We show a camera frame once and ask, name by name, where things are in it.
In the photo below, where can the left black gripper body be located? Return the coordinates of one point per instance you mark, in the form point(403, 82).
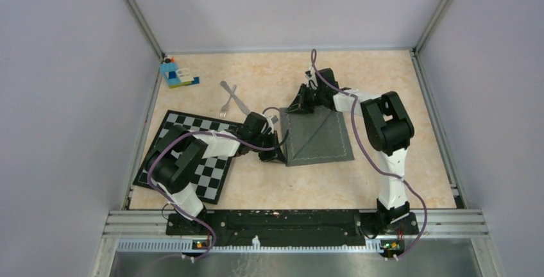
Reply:
point(266, 139)

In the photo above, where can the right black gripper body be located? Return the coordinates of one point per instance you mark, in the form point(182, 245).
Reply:
point(312, 99)

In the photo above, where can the grey cloth napkin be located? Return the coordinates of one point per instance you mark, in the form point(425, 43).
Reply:
point(316, 138)

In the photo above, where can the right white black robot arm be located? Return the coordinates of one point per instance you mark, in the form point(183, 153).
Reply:
point(388, 127)

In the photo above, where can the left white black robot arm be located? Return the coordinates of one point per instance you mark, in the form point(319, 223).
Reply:
point(175, 158)

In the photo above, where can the silver table knife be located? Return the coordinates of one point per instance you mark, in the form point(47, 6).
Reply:
point(232, 94)

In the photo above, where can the silver fork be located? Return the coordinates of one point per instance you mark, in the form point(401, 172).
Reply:
point(224, 109)

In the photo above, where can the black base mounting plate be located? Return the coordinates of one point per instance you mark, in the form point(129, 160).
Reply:
point(290, 228)

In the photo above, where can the colourful toy brick block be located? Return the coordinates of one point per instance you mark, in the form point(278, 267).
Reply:
point(176, 76)

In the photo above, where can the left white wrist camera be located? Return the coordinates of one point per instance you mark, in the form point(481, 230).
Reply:
point(272, 118)

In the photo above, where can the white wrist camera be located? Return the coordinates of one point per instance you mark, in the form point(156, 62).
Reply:
point(311, 79)
point(272, 118)

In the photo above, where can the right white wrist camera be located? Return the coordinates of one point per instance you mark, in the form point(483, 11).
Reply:
point(311, 79)

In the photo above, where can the grey slotted cable duct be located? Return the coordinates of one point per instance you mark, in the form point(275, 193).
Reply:
point(195, 246)

